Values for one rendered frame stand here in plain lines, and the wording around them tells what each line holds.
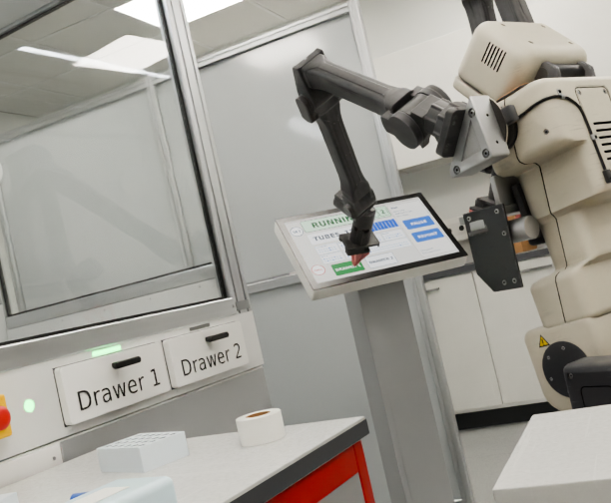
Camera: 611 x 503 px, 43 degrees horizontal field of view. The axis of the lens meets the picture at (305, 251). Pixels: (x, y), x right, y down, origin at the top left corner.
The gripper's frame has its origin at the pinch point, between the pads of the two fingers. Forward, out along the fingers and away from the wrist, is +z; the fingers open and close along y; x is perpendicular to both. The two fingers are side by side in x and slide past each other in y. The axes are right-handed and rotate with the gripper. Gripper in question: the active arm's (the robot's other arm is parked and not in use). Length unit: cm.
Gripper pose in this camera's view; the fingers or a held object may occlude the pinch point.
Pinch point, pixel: (354, 262)
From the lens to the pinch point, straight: 223.9
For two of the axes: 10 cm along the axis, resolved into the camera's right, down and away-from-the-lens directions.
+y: -9.2, 1.6, -3.5
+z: -1.1, 7.5, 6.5
